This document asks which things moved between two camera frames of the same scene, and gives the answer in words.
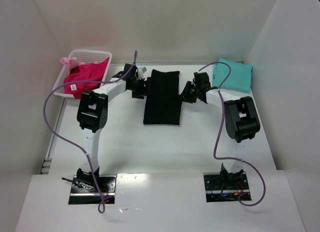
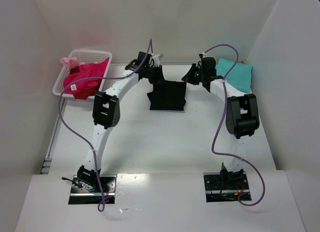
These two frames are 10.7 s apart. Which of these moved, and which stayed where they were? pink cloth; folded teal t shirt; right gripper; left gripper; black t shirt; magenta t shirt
Moved: black t shirt; left gripper; right gripper
Stayed: folded teal t shirt; pink cloth; magenta t shirt
